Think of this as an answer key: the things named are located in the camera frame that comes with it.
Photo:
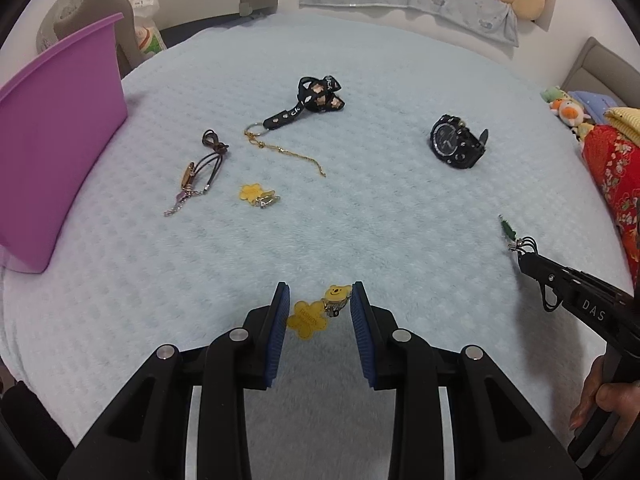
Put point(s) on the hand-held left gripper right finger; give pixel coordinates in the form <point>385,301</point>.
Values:
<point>362,332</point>

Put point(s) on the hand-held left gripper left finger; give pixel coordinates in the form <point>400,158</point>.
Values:
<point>280,332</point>

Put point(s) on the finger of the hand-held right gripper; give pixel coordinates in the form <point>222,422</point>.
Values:
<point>537,267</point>

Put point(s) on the purple plastic bin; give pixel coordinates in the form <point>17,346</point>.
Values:
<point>55,150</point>

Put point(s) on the person's right hand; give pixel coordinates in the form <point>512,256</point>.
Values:
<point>592,390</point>

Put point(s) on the red printed cloth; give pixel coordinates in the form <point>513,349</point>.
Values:
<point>617,180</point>

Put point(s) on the light blue fleece blanket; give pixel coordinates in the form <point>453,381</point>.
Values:
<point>375,200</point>

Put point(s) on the yellow flower hair clip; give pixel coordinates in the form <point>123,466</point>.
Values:
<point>249,193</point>

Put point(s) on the black wrist watch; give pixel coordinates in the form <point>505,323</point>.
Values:
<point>450,142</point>

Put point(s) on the white and orange plush toy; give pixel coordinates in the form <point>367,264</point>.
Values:
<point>570,112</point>

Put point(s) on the small green plush toy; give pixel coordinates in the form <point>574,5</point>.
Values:
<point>554,94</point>

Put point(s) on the yellow folded cloth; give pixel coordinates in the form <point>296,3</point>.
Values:
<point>627,117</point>

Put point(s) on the blue folded cloth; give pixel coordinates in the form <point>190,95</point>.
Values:
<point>597,102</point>

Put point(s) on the grey upholstered headboard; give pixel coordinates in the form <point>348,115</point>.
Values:
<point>605,65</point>

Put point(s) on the white plastic bag green print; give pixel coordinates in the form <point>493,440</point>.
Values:
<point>147,30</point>

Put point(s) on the grey chair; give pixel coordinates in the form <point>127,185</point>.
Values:
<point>107,7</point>

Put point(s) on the striped grey cloth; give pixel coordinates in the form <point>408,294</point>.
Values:
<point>55,20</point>

